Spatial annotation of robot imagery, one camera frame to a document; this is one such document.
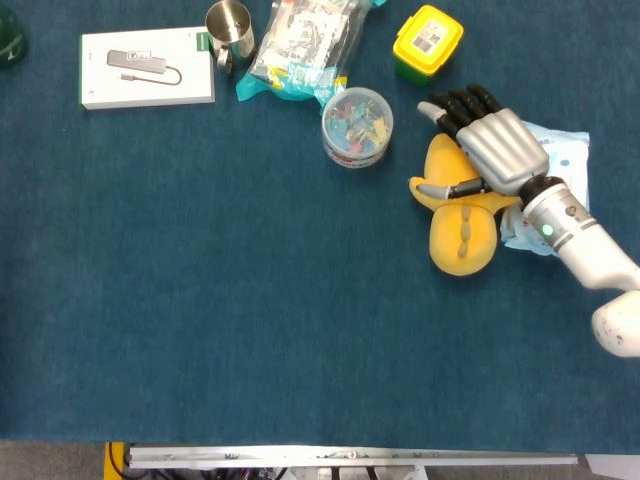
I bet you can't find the stainless steel mug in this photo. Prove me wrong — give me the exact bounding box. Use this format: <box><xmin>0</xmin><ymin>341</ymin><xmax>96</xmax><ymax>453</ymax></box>
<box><xmin>204</xmin><ymin>0</ymin><xmax>256</xmax><ymax>75</ymax></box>

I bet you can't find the green container with yellow lid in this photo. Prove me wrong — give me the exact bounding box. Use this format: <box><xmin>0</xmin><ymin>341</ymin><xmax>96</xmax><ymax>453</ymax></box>
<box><xmin>392</xmin><ymin>4</ymin><xmax>465</xmax><ymax>89</ymax></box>

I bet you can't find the yellow plush toy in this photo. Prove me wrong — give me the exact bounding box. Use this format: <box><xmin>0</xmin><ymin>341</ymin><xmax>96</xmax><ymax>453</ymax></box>
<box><xmin>408</xmin><ymin>132</ymin><xmax>524</xmax><ymax>278</ymax></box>

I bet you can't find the blue table mat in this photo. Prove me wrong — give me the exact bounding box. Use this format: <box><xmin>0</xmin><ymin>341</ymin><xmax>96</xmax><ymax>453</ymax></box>
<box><xmin>0</xmin><ymin>0</ymin><xmax>640</xmax><ymax>456</ymax></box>

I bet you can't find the light blue wet wipes pack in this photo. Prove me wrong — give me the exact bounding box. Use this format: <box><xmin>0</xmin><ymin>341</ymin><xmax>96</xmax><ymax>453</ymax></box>
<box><xmin>501</xmin><ymin>119</ymin><xmax>591</xmax><ymax>257</ymax></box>

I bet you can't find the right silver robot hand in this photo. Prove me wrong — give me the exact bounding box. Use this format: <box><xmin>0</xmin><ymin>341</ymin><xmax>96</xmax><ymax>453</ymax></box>
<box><xmin>416</xmin><ymin>84</ymin><xmax>551</xmax><ymax>201</ymax></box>

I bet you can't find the aluminium frame rail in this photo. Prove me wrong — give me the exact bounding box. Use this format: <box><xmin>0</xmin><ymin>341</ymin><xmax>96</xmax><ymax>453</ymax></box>
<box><xmin>124</xmin><ymin>444</ymin><xmax>579</xmax><ymax>470</ymax></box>

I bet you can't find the white usb hub box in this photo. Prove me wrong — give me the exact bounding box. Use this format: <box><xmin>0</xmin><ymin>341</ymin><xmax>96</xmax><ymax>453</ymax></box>
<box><xmin>80</xmin><ymin>26</ymin><xmax>217</xmax><ymax>112</ymax></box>

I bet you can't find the clear round tub of clips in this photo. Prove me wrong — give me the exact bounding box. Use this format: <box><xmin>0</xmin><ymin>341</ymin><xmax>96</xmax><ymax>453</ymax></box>
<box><xmin>321</xmin><ymin>86</ymin><xmax>395</xmax><ymax>171</ymax></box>

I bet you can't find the green plastic bottle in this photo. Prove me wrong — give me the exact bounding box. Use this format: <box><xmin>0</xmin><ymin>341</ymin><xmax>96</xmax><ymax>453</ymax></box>
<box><xmin>0</xmin><ymin>8</ymin><xmax>29</xmax><ymax>71</ymax></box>

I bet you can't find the clear bag of parts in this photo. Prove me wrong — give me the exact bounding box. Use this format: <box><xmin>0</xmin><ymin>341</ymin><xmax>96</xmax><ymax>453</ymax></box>
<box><xmin>235</xmin><ymin>0</ymin><xmax>389</xmax><ymax>109</ymax></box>

